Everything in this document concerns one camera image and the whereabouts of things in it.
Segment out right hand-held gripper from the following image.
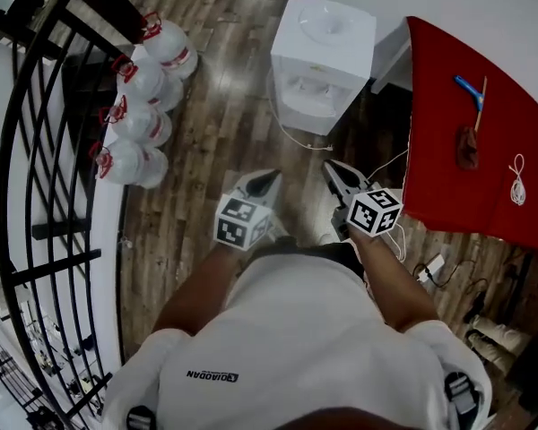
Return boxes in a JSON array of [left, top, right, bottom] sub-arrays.
[[324, 160, 404, 241]]

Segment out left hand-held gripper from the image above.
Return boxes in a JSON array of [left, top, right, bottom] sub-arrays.
[[213, 168, 282, 251]]

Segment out white water dispenser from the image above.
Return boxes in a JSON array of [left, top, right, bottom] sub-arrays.
[[268, 0, 377, 137]]

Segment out person's right forearm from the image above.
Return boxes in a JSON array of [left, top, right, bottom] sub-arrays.
[[351, 228, 440, 333]]

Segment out person's left forearm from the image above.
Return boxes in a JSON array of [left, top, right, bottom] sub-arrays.
[[152, 242, 247, 338]]

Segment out person's left white shoe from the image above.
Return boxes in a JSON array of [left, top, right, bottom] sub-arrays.
[[268, 212, 292, 244]]

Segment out person's black trousers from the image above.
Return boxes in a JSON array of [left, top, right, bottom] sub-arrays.
[[250, 235, 367, 281]]

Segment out white power adapter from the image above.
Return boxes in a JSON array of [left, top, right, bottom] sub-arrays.
[[415, 253, 446, 284]]

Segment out brown cloth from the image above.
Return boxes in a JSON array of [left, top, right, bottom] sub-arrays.
[[456, 124, 481, 170]]

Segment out person's white shirt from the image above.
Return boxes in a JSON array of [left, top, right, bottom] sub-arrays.
[[100, 253, 494, 430]]

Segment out black metal railing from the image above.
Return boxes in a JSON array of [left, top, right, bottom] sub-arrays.
[[0, 0, 162, 430]]

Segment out clear water jug red handle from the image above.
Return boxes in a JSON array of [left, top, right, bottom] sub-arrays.
[[88, 139, 169, 191], [110, 54, 184, 112], [98, 95, 174, 148], [141, 11, 199, 82]]

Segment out blue handled squeegee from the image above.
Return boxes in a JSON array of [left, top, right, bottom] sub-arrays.
[[453, 74, 489, 133]]

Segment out white coiled cable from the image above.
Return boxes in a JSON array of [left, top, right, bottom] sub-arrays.
[[508, 153, 527, 207]]

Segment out black floor cables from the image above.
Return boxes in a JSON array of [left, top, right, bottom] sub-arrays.
[[412, 257, 490, 324]]

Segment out black harness strap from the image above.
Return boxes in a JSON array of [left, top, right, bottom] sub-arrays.
[[443, 371, 479, 416], [127, 404, 158, 430]]

